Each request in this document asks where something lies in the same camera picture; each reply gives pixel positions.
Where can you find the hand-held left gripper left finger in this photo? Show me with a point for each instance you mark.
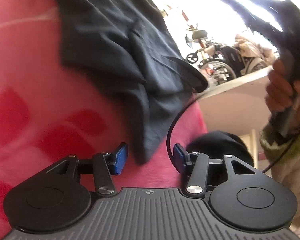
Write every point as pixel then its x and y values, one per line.
pixel 121 158

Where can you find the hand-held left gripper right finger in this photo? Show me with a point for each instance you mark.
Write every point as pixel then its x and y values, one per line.
pixel 178 156

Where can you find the dark grey pants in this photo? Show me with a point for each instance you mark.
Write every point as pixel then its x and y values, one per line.
pixel 110 42

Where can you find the person's right forearm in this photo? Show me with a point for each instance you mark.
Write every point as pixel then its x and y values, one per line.
pixel 290 185

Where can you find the person's right hand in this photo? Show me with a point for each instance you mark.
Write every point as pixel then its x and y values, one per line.
pixel 277 90

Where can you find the beige crumpled sheet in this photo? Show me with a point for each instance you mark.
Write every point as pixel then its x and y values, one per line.
pixel 252 50

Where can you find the wheelchair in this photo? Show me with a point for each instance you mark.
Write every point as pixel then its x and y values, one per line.
pixel 225 57

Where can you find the person's black clad leg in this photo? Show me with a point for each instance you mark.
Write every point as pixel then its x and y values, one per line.
pixel 220 145

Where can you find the small wheeled stroller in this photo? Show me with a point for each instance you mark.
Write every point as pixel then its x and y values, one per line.
pixel 200 33

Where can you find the pink floral blanket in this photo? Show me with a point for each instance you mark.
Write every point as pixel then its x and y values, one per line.
pixel 40 92

